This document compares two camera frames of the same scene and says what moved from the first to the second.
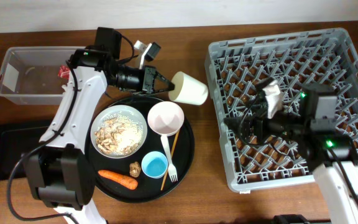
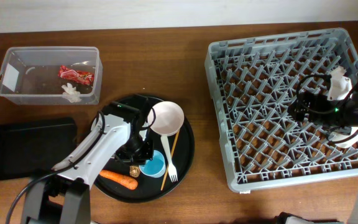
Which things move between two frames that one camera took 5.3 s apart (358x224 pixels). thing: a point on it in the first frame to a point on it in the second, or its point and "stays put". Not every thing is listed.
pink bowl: (165, 118) stays put
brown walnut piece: (135, 168) stays put
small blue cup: (155, 164) stays put
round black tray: (141, 147) stays put
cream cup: (188, 89) to (344, 133)
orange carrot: (126, 182) stays put
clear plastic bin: (30, 75) stays put
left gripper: (149, 73) to (147, 155)
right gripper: (260, 117) to (302, 99)
